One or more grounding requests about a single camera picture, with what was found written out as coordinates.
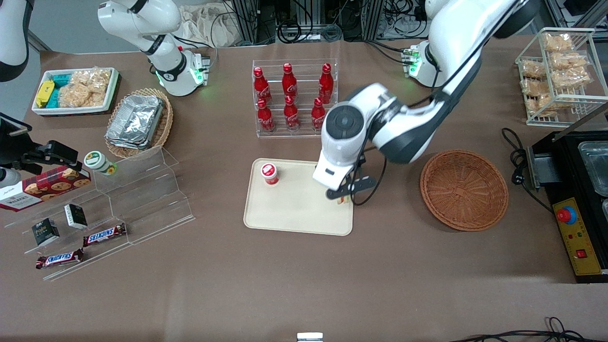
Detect red lid cup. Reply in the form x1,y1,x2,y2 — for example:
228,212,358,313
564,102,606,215
260,162,279,186

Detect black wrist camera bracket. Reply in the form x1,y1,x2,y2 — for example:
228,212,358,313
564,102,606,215
326,176,376,200

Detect snickers chocolate bar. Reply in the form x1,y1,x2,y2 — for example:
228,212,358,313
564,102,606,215
36,248,85,270
83,223,127,247

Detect beige cloth bag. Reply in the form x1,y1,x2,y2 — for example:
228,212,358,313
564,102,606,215
177,4,244,48

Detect white rectangular snack bin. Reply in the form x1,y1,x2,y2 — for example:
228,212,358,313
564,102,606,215
31,67,120,116

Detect wrapped rice cracker pack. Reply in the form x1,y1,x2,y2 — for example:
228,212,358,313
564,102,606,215
522,59,548,79
520,78,552,96
542,32,574,53
526,94,559,118
550,51,589,71
551,67,593,90

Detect black cable bundle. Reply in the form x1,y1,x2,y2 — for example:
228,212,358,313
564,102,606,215
275,0,343,42

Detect red cola bottle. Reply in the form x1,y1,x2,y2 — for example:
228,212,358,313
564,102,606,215
282,63,298,98
253,67,272,103
284,95,300,131
311,98,326,132
257,99,275,133
319,63,334,104

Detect small black carton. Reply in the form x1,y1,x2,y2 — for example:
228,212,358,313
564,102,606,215
64,204,88,230
31,218,61,247

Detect clear bag of crackers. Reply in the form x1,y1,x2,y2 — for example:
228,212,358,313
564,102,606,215
58,68,113,108

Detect black power cable with plug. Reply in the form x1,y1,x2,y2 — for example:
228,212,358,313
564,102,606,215
501,127,555,213

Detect black machine with yellow panel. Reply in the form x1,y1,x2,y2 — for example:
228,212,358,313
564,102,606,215
526,102,608,284

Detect yellow snack packet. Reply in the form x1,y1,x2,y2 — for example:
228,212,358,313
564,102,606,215
35,80,56,108

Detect aluminium frame post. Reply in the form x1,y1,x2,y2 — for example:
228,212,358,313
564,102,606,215
363,0,386,41
231,0,261,46

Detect clear acrylic bottle rack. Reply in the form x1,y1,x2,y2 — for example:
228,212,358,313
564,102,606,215
252,58,338,138

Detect steel pan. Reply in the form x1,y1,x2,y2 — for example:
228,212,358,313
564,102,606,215
577,141,608,198

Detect green lid yogurt cup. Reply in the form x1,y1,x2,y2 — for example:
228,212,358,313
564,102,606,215
84,151,117,176

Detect black base cable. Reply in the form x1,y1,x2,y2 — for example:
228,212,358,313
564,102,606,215
170,32,220,74
365,39,415,65

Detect black floor cables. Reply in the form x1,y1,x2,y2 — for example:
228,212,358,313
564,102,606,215
446,316,608,342

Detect clear acrylic stepped shelf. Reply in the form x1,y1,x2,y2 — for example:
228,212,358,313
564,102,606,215
4,145,196,282

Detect round brown wicker basket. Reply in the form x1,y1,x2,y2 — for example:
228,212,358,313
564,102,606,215
420,150,509,232

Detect red tartan cookie box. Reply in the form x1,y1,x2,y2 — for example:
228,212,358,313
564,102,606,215
0,166,92,212

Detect beige plastic tray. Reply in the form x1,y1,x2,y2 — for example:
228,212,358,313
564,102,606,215
243,158,355,236

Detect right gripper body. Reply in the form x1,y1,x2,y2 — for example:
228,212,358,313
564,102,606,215
0,114,49,174

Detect white wire rack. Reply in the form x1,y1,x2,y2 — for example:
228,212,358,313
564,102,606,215
515,27,608,128

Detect oval tan wicker basket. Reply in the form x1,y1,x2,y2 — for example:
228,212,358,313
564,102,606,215
104,88,174,159

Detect aluminium foil container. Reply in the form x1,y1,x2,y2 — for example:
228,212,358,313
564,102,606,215
105,94,165,144
106,137,153,150

